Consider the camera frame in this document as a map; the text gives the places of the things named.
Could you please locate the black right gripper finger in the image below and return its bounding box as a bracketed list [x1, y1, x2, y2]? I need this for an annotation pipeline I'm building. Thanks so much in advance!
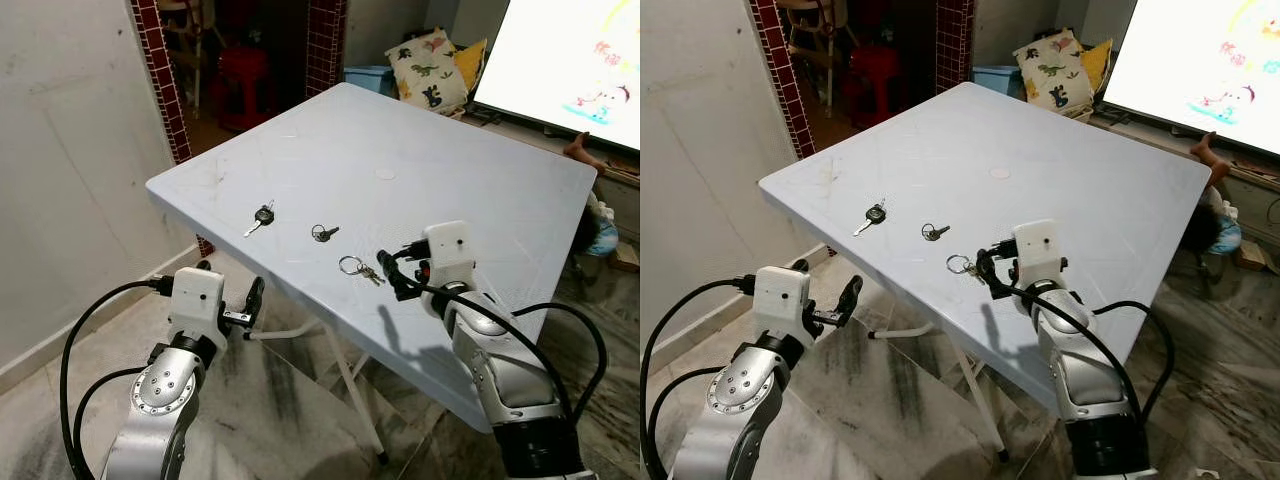
[378, 250, 415, 301]
[977, 248, 1011, 300]

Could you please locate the white plastic folding table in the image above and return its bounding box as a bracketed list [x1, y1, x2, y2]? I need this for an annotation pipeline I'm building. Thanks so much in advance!
[146, 82, 599, 466]
[758, 82, 1213, 463]

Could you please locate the child in blue clothes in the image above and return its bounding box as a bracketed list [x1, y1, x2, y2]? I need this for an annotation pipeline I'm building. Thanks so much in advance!
[563, 130, 623, 259]
[1180, 130, 1246, 256]

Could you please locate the blue plastic bin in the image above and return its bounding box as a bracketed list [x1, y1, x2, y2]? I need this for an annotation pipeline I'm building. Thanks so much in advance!
[971, 65, 1024, 99]
[343, 65, 398, 99]

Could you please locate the dinosaur print pillow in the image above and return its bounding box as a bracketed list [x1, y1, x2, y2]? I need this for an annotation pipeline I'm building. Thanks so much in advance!
[1013, 28, 1096, 114]
[385, 28, 471, 114]

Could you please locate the yellow pillow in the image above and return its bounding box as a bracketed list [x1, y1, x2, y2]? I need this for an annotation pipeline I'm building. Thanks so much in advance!
[453, 38, 490, 93]
[1080, 38, 1114, 94]

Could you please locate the wooden television cabinet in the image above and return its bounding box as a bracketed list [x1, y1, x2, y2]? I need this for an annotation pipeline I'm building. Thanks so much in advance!
[1090, 98, 1280, 196]
[462, 100, 641, 191]

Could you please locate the red plastic stool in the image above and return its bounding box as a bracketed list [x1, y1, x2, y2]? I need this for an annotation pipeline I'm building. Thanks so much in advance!
[207, 45, 278, 133]
[843, 45, 904, 129]

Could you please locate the large television screen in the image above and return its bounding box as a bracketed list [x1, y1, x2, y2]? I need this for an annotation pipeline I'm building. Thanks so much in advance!
[470, 0, 641, 153]
[1100, 0, 1280, 159]

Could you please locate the wooden chair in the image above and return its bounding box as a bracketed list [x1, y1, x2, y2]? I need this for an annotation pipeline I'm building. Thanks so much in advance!
[778, 0, 839, 119]
[158, 0, 223, 119]

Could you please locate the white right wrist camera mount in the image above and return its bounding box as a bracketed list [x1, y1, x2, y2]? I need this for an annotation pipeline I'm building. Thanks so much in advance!
[1012, 219, 1069, 286]
[421, 221, 477, 293]

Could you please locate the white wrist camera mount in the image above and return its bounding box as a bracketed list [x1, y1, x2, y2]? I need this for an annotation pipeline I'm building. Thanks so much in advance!
[421, 221, 477, 293]
[1012, 219, 1069, 286]
[752, 265, 814, 336]
[168, 267, 227, 341]

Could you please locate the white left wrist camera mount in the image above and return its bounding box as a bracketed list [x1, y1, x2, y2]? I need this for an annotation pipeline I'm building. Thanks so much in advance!
[752, 265, 814, 336]
[168, 267, 227, 341]

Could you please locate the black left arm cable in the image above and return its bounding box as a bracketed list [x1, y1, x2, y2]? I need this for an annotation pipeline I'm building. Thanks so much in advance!
[60, 278, 176, 480]
[640, 276, 756, 480]

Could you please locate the red tiled door post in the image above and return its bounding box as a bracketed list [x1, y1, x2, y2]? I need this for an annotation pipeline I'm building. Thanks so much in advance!
[935, 0, 976, 96]
[128, 0, 216, 259]
[745, 0, 836, 256]
[305, 0, 349, 99]

